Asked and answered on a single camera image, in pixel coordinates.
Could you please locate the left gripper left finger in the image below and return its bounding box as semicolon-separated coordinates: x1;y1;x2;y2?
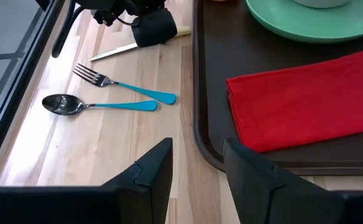
100;138;173;224

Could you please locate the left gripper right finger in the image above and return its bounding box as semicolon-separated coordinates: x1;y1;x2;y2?
223;138;346;224

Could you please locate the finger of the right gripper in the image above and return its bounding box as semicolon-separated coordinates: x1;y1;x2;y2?
131;7;178;49

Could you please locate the knife with yellow handle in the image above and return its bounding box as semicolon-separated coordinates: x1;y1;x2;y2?
88;26;192;62

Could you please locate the fork with blue handle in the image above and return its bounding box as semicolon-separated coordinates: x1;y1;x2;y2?
72;63;178;106

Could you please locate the red cloth napkin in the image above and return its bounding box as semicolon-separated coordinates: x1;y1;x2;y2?
226;48;363;154

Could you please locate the spoon with blue handle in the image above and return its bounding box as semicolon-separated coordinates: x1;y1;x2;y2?
41;93;159;116

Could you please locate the green plate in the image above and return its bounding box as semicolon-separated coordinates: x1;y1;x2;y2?
245;0;363;44

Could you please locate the grey bowl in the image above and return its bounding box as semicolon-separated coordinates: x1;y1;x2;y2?
293;0;352;9

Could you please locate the dark brown plastic tray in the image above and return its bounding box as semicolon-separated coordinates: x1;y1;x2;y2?
192;0;363;177

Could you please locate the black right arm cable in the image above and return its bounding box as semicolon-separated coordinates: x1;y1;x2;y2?
116;14;142;27

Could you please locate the black aluminium table frame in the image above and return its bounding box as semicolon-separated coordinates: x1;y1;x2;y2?
0;0;66;184

